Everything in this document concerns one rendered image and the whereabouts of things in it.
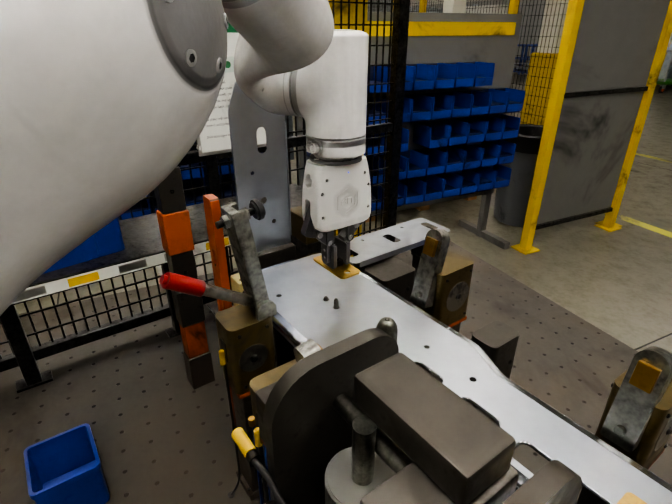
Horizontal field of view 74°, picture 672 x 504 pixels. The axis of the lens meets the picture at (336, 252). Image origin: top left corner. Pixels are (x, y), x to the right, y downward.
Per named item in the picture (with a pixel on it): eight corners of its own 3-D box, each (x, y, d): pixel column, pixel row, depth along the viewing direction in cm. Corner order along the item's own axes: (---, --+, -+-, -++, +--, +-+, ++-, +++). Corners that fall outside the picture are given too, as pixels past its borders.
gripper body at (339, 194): (321, 160, 59) (322, 238, 64) (380, 149, 64) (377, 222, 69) (291, 149, 64) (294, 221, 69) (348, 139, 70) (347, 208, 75)
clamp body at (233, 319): (287, 482, 80) (275, 317, 64) (236, 513, 75) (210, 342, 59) (270, 457, 85) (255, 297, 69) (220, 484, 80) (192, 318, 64)
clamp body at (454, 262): (464, 401, 98) (488, 258, 82) (425, 427, 91) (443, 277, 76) (441, 384, 102) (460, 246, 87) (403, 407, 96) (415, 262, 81)
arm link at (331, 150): (325, 144, 58) (326, 167, 59) (378, 135, 62) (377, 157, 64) (292, 133, 64) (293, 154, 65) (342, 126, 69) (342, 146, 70)
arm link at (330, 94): (290, 137, 61) (355, 142, 58) (285, 29, 55) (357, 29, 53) (314, 126, 68) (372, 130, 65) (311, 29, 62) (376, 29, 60)
